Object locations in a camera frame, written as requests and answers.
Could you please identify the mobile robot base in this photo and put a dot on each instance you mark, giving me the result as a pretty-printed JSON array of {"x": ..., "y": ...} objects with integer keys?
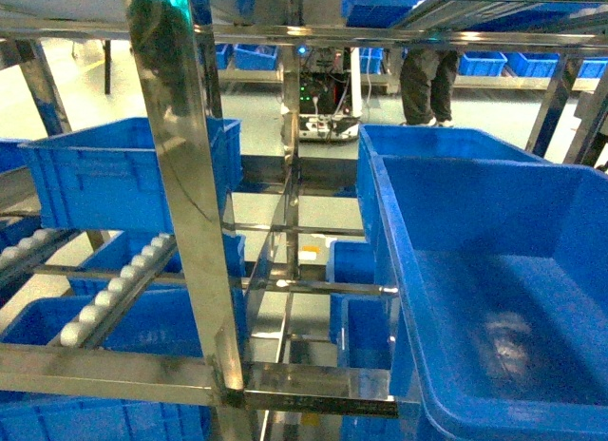
[{"x": 321, "y": 95}]

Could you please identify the stainless steel shelf rack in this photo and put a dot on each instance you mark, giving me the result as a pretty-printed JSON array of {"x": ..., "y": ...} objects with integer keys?
[{"x": 173, "y": 44}]

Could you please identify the small blue bin centre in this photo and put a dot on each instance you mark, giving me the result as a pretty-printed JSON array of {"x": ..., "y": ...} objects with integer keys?
[{"x": 359, "y": 325}]

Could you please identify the blue bin lower left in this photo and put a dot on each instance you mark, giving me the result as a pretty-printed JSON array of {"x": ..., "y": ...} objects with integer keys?
[{"x": 160, "y": 322}]

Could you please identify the person legs dark trousers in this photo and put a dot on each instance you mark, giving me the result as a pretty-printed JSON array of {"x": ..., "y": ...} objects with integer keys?
[{"x": 427, "y": 79}]

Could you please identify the large blue bin near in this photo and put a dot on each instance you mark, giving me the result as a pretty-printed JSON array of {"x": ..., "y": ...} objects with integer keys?
[{"x": 499, "y": 262}]

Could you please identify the blue crate middle left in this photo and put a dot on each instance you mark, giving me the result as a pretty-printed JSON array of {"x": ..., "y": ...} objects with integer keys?
[{"x": 106, "y": 177}]

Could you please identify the white roller track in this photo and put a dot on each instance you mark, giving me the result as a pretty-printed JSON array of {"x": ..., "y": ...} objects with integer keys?
[{"x": 93, "y": 323}]

